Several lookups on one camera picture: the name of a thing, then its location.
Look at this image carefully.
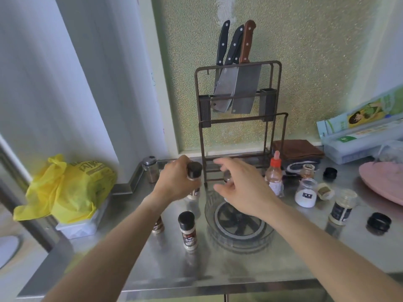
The person's left hand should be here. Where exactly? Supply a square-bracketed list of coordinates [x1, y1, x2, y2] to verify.
[153, 155, 202, 203]

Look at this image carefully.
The person's right hand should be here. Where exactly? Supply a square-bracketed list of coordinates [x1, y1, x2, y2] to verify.
[213, 157, 281, 218]

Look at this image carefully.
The person's right forearm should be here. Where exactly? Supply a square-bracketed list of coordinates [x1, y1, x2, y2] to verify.
[258, 199, 403, 302]

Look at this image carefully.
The person's left forearm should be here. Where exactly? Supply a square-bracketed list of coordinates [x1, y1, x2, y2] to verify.
[41, 191, 178, 302]

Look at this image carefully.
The metal-lid glass shaker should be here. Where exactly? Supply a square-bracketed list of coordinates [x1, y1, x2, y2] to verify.
[142, 156, 160, 184]

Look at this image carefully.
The clear round turntable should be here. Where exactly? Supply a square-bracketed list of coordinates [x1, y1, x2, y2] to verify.
[205, 188, 276, 249]

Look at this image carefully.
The red-capped sauce bottle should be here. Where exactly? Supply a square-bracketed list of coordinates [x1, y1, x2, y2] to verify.
[264, 150, 284, 197]

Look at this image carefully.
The black-capped spice jar red label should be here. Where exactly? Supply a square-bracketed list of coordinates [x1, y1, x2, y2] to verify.
[178, 211, 199, 251]

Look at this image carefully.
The brown metal knife rack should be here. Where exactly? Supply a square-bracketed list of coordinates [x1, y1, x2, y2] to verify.
[194, 60, 289, 188]

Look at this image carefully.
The black and white cloth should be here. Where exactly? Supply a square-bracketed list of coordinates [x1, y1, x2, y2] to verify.
[281, 156, 322, 177]

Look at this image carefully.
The open jar of white powder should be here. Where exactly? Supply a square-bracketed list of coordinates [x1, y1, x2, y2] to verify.
[295, 178, 319, 208]

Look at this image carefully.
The brown folded cloth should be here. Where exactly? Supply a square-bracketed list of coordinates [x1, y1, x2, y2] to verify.
[271, 139, 325, 161]

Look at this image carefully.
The yellow plastic bag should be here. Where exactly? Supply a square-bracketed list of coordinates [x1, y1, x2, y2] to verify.
[13, 154, 118, 224]

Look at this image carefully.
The white plastic container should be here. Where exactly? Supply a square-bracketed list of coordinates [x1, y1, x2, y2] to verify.
[56, 198, 109, 240]

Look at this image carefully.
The open jar with black label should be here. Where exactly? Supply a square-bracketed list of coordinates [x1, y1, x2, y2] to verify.
[328, 189, 358, 226]

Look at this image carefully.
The clear plastic wrap dispenser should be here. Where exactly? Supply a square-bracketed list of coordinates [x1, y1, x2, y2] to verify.
[322, 122, 403, 165]

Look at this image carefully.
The green cling film box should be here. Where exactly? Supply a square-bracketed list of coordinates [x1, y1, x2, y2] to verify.
[316, 84, 403, 139]

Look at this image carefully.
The large black jar cap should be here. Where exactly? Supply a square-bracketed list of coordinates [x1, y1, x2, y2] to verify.
[366, 212, 392, 235]

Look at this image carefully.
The pink plate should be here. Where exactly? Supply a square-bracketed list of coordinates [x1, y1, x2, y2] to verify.
[359, 161, 403, 207]

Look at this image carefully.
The clear glass cup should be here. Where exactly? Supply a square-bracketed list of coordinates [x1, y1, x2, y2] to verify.
[376, 140, 403, 164]

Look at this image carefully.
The black-handled cleaver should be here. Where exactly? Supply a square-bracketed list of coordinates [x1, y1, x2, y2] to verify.
[210, 25, 245, 113]

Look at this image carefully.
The brown-handled cleaver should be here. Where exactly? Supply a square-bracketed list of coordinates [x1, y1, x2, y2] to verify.
[231, 20, 263, 115]

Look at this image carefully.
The slim black-handled knife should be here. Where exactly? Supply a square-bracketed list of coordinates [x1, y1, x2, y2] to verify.
[213, 20, 230, 95]

